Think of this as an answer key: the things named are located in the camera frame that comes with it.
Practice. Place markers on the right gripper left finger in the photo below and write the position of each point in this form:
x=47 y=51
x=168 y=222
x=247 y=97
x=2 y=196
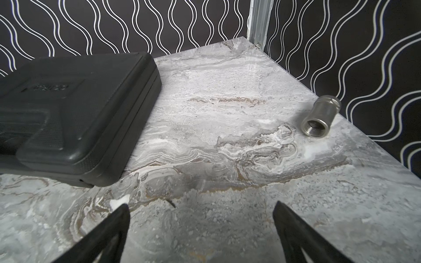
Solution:
x=105 y=242

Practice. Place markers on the black plastic tool case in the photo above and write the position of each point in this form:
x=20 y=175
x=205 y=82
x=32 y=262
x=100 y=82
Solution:
x=77 y=119

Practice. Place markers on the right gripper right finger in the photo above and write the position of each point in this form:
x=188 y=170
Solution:
x=297 y=238

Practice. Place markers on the small metal socket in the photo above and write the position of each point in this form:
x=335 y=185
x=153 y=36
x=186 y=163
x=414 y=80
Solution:
x=318 y=122

